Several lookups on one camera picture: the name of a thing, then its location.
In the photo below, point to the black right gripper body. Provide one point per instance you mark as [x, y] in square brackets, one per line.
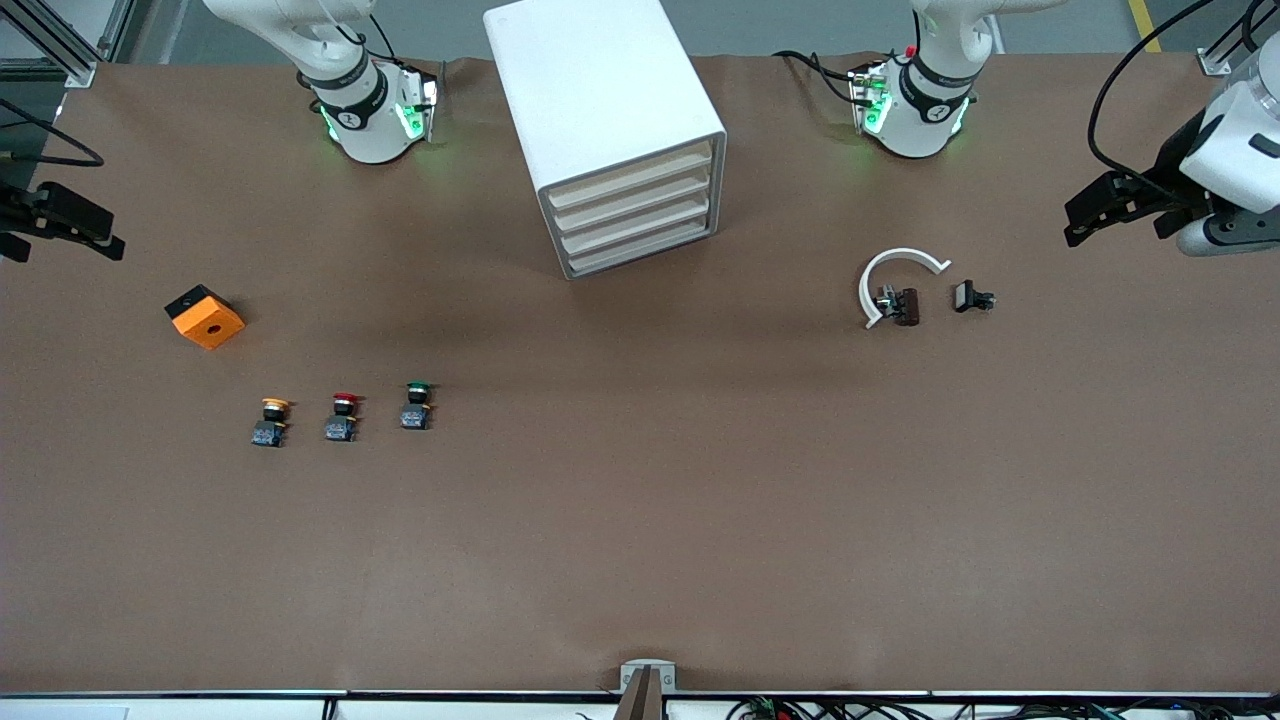
[14, 215]

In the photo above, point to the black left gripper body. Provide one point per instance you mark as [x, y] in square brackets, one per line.
[1172, 171]

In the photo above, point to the green mushroom push button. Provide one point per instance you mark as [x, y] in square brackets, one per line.
[415, 418]

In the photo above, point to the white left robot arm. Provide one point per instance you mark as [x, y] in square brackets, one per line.
[920, 125]

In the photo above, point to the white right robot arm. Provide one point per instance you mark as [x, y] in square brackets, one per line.
[370, 130]

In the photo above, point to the yellow mushroom push button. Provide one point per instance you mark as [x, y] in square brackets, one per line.
[268, 432]

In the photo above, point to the red mushroom push button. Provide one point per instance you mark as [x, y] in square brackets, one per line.
[340, 428]

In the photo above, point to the small black clip component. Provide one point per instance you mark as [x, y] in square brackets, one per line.
[966, 295]

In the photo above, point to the brown terminal block component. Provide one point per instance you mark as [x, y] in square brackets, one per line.
[908, 306]

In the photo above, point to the brown table cover mat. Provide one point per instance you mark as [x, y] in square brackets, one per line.
[640, 500]

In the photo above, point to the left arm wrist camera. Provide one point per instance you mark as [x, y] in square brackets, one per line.
[1225, 235]

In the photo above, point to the aluminium frame profile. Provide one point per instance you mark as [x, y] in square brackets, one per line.
[1215, 62]
[75, 72]

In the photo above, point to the orange black button enclosure box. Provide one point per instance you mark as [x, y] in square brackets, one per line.
[210, 325]

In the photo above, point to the white curved plastic bracket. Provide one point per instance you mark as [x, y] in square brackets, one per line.
[903, 252]

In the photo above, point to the white table edge rail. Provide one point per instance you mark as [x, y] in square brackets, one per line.
[200, 708]

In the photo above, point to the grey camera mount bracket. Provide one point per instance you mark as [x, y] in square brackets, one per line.
[647, 678]

